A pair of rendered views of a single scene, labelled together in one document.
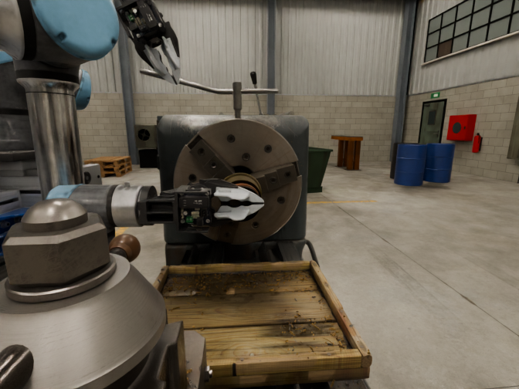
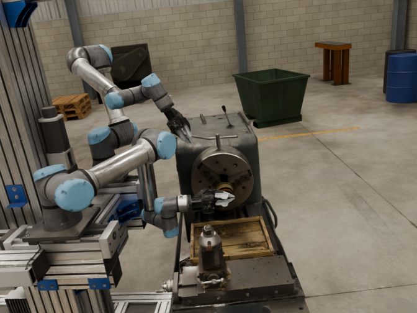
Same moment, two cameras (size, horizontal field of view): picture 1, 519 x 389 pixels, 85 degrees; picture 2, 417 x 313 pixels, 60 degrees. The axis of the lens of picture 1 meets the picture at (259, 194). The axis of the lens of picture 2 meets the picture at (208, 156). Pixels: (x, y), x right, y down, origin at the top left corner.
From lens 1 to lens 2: 1.15 m
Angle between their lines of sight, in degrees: 9
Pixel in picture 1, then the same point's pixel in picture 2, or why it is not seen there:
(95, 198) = (172, 203)
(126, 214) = (183, 208)
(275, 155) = (239, 167)
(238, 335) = (229, 248)
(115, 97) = (60, 24)
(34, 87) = not seen: hidden behind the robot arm
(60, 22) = (164, 154)
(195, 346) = not seen: hidden behind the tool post
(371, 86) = not seen: outside the picture
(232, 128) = (216, 158)
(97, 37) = (172, 152)
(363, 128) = (355, 27)
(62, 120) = (151, 171)
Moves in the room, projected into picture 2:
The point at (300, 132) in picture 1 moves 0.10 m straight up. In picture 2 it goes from (252, 145) to (251, 127)
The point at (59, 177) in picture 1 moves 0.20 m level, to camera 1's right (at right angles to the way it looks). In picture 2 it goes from (151, 192) to (193, 189)
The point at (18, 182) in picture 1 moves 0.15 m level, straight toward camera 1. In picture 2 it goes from (118, 189) to (131, 198)
